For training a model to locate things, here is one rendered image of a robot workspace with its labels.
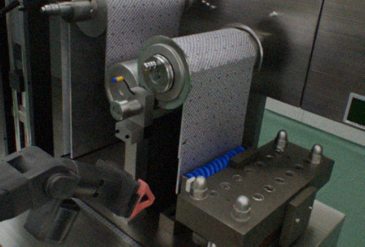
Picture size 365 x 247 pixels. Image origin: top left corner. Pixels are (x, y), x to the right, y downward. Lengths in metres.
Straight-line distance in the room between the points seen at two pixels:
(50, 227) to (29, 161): 0.12
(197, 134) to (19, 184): 0.42
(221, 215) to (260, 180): 0.16
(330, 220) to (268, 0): 0.55
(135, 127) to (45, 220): 0.29
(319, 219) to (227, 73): 0.44
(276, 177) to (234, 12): 0.43
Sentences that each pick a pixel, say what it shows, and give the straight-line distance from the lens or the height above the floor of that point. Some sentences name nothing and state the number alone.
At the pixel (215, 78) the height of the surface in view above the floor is 1.24.
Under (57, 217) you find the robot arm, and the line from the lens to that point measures 0.68.
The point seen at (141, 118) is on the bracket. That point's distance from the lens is 0.86.
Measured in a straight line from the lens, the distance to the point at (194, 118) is 0.85.
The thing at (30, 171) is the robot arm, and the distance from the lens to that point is 0.60.
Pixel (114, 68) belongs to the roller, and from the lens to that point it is 0.94.
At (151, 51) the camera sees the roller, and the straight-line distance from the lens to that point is 0.83.
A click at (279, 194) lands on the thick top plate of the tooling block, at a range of 0.90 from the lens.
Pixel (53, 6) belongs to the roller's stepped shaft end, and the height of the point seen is 1.34.
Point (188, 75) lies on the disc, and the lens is 0.78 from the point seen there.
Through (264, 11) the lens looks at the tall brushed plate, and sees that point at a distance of 1.06.
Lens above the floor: 1.52
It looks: 24 degrees down
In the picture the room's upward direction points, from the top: 6 degrees clockwise
